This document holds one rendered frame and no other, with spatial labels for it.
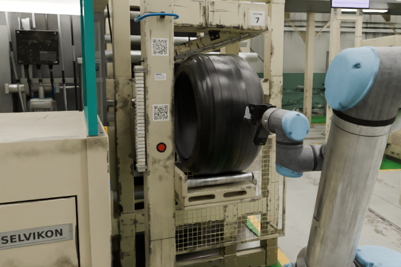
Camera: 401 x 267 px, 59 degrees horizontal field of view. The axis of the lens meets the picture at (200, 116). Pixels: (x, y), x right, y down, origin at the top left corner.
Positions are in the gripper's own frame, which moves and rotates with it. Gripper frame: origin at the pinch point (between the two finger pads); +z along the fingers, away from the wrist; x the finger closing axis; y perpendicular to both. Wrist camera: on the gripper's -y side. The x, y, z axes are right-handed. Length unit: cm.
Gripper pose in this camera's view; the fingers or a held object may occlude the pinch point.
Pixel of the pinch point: (247, 118)
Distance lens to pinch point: 148.4
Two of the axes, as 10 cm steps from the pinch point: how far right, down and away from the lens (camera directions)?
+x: -9.4, 0.4, -3.3
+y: 0.0, -9.9, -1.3
